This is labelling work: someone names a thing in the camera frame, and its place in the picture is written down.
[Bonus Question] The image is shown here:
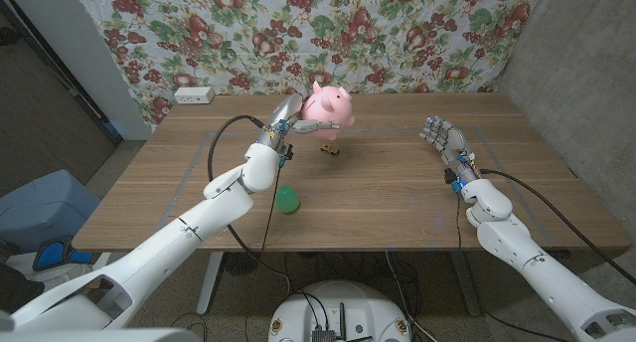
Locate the grey table leg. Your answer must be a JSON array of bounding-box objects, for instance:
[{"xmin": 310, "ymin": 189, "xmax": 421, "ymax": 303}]
[{"xmin": 449, "ymin": 250, "xmax": 483, "ymax": 317}]

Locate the blue plastic bin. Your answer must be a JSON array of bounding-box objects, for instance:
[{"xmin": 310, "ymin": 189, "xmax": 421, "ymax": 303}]
[{"xmin": 0, "ymin": 169, "xmax": 102, "ymax": 254}]

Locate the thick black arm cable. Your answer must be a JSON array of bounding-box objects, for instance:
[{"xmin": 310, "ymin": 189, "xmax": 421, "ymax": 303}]
[
  {"xmin": 207, "ymin": 114, "xmax": 292, "ymax": 303},
  {"xmin": 479, "ymin": 167, "xmax": 636, "ymax": 285}
]

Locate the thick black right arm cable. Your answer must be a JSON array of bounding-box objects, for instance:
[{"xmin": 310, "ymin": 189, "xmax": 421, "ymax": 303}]
[{"xmin": 479, "ymin": 167, "xmax": 636, "ymax": 285}]

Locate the grey sneaker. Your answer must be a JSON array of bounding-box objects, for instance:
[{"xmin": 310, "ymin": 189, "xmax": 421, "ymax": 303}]
[{"xmin": 42, "ymin": 264, "xmax": 93, "ymax": 286}]

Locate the black round floor fan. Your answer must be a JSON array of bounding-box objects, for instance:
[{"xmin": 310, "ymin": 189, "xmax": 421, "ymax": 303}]
[{"xmin": 222, "ymin": 251, "xmax": 263, "ymax": 276}]

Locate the green ball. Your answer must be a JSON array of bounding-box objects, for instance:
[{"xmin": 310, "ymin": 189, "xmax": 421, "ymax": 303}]
[{"xmin": 273, "ymin": 183, "xmax": 302, "ymax": 216}]

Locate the blue and black pad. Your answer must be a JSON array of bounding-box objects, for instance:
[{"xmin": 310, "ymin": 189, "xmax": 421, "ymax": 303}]
[{"xmin": 32, "ymin": 235, "xmax": 95, "ymax": 272}]

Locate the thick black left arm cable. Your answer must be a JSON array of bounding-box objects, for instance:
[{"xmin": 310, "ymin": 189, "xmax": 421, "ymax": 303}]
[{"xmin": 207, "ymin": 114, "xmax": 292, "ymax": 303}]

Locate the white power strip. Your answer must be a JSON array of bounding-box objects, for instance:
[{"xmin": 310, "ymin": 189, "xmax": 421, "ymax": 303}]
[{"xmin": 173, "ymin": 85, "xmax": 216, "ymax": 105}]

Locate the dark trouser leg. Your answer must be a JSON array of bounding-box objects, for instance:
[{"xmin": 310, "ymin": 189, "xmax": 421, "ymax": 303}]
[{"xmin": 0, "ymin": 264, "xmax": 46, "ymax": 313}]

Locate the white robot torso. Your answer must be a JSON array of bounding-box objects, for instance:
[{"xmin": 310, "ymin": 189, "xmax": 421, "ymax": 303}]
[{"xmin": 266, "ymin": 280, "xmax": 412, "ymax": 342}]

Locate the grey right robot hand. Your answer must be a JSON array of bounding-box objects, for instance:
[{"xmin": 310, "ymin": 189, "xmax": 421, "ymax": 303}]
[{"xmin": 419, "ymin": 115, "xmax": 481, "ymax": 192}]

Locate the floral fruit print backdrop cloth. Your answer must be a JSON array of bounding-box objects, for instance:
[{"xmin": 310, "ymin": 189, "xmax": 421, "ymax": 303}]
[{"xmin": 69, "ymin": 0, "xmax": 546, "ymax": 132}]

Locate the thin black left wrist cable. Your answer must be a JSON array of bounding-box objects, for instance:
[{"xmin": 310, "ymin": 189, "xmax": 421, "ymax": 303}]
[{"xmin": 245, "ymin": 162, "xmax": 284, "ymax": 342}]

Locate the pink plastic piggy bank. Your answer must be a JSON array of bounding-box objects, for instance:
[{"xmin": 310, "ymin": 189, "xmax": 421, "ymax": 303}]
[{"xmin": 301, "ymin": 80, "xmax": 357, "ymax": 142}]

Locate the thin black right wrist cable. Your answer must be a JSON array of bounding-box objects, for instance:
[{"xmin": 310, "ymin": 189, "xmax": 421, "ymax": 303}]
[{"xmin": 454, "ymin": 188, "xmax": 486, "ymax": 323}]

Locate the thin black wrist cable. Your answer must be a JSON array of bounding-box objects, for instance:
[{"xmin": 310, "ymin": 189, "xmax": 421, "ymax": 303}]
[
  {"xmin": 454, "ymin": 188, "xmax": 486, "ymax": 323},
  {"xmin": 245, "ymin": 162, "xmax": 284, "ymax": 342}
]

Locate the white table leg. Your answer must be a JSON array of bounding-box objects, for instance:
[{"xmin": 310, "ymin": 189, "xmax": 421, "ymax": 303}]
[{"xmin": 196, "ymin": 251, "xmax": 225, "ymax": 316}]

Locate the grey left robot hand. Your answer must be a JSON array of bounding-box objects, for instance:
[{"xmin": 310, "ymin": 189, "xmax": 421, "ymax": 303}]
[{"xmin": 252, "ymin": 92, "xmax": 343, "ymax": 157}]

